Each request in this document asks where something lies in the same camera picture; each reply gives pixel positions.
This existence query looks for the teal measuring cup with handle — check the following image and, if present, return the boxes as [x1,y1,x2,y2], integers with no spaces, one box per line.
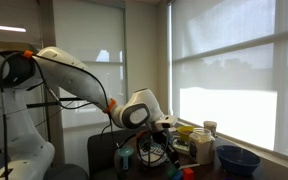
[118,145,134,170]

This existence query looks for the blue patterned paper plate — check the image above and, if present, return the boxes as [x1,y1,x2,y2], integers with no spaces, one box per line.
[138,145,167,167]

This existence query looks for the dark blue bowl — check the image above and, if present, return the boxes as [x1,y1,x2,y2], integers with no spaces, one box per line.
[216,145,261,176]

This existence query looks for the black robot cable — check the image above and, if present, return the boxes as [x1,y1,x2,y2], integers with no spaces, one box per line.
[0,50,172,174]

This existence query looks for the blue cylinder block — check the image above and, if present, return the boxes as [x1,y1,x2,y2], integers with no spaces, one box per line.
[172,171,183,180]

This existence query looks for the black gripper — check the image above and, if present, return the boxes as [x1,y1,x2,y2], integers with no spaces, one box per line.
[145,131,180,168]

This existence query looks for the red cube block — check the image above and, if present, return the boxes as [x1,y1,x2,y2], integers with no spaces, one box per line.
[182,168,195,180]

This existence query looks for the dark chair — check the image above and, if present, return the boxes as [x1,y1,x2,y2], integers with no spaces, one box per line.
[87,130,138,180]

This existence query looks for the yellow bowl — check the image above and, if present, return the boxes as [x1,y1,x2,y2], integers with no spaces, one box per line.
[177,126,194,141]

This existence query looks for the white plastic spoon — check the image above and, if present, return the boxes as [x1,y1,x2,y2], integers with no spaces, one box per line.
[179,163,200,170]

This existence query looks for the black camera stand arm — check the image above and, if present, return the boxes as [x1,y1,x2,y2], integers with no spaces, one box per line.
[26,97,83,109]

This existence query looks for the paper cup on sill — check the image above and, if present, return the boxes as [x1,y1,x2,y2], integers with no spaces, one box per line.
[203,121,217,137]

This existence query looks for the glass sugar jar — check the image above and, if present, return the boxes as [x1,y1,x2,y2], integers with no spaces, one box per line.
[189,128,215,165]

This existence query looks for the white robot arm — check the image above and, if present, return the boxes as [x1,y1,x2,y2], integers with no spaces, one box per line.
[0,47,179,180]

